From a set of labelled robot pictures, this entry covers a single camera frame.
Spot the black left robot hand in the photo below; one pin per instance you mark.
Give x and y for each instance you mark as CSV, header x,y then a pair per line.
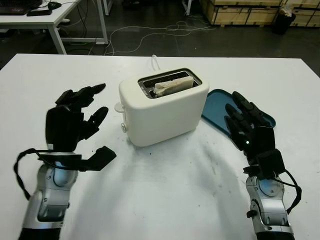
x,y
61,127

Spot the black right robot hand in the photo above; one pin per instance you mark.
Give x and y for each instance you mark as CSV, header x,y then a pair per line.
x,y
260,135

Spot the cream white toaster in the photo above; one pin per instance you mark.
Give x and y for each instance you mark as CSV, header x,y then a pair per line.
x,y
162,117

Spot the white bread slice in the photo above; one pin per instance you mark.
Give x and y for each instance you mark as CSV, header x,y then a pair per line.
x,y
172,85

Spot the blue plastic tray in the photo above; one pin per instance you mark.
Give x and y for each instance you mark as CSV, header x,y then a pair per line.
x,y
215,112

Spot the white power strip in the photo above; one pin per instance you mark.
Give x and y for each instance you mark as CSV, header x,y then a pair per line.
x,y
65,20

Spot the white desk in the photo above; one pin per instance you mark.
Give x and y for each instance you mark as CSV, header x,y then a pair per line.
x,y
62,15
108,7

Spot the black trash bin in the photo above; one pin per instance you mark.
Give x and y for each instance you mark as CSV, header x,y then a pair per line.
x,y
283,23

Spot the flat black phone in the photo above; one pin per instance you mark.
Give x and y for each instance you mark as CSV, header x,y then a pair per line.
x,y
37,13

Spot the wooden crate stack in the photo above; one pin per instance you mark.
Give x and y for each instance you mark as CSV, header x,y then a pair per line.
x,y
237,15

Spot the black computer mouse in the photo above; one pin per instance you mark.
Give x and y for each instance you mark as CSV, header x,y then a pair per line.
x,y
53,4

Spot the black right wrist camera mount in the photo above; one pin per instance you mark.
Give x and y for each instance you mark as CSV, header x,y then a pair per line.
x,y
270,162

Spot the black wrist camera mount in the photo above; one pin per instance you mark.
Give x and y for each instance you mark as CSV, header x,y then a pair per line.
x,y
100,158
270,162

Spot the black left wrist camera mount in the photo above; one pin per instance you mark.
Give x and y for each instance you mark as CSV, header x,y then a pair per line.
x,y
100,158

